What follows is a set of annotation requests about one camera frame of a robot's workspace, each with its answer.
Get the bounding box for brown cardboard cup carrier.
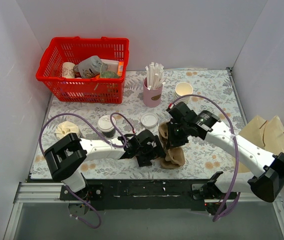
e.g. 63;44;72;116
158;122;185;170

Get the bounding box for orange and white package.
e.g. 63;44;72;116
101;59;124;77

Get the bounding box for red plastic shopping basket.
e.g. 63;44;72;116
36;36;129;104

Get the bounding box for floral patterned table mat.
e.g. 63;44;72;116
42;69;245;179

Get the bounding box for aluminium frame rail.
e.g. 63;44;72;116
4;183;284;240

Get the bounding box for cream crumpled napkin bundle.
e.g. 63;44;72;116
55;121;81;140

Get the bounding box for pink straw holder cup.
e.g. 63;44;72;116
143;78;163;108

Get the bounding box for cream paper bag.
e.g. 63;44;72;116
236;115;284;173

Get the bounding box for black single paper cup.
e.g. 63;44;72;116
102;128;116;138

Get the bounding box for white wrapped straws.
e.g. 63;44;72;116
145;62;166;90

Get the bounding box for white plastic cup lids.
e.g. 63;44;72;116
141;113;158;128

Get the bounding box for grey crumpled snack bag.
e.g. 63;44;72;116
78;55;103;79

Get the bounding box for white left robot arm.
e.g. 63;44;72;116
44;130;166;200

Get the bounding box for green round item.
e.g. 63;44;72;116
100;70;120;79

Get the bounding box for stack of paper cups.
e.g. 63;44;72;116
174;82;193;100

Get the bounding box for white printed cup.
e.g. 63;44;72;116
61;62;75;79

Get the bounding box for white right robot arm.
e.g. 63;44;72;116
166;102;284;203

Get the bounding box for white plastic cup lid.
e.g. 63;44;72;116
97;115;115;133

